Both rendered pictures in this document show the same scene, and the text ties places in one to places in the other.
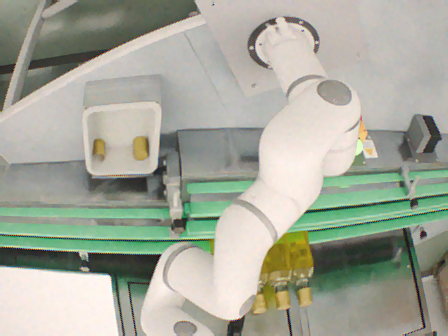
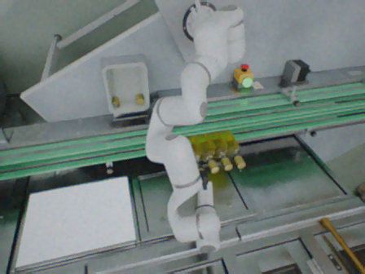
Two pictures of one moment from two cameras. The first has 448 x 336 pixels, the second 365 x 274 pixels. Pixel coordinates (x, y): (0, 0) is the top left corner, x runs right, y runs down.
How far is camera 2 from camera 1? 0.40 m
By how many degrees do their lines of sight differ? 12
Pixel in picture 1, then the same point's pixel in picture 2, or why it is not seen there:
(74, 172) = (101, 120)
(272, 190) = (203, 55)
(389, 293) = (301, 172)
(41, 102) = (71, 72)
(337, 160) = (235, 47)
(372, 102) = (255, 58)
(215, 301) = (185, 105)
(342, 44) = not seen: hidden behind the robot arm
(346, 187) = (246, 102)
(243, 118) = not seen: hidden behind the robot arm
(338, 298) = (262, 174)
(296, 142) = (210, 24)
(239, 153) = not seen: hidden behind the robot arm
